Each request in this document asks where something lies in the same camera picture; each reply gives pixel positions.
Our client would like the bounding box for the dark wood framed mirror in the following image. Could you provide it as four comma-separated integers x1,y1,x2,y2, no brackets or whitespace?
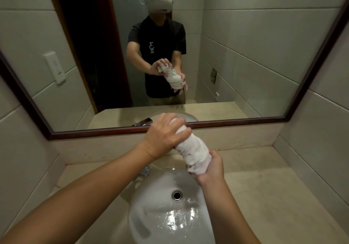
0,0,349,141

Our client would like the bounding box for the person's right hand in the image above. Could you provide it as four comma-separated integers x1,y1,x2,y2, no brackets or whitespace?
190,150,225,187

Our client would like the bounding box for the white ceramic sink basin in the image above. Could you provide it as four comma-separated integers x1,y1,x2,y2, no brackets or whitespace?
128,167,216,244

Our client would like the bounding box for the person's left hand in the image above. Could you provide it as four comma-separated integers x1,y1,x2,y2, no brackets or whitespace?
141,113,192,162

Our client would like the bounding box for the white wrung cloth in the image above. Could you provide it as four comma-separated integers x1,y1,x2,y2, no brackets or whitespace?
170,118,213,176

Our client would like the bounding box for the person's left forearm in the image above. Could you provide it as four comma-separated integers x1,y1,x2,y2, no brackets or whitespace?
0,143,155,244

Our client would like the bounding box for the person's right forearm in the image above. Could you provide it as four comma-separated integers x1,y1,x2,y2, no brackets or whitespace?
198,176,263,244

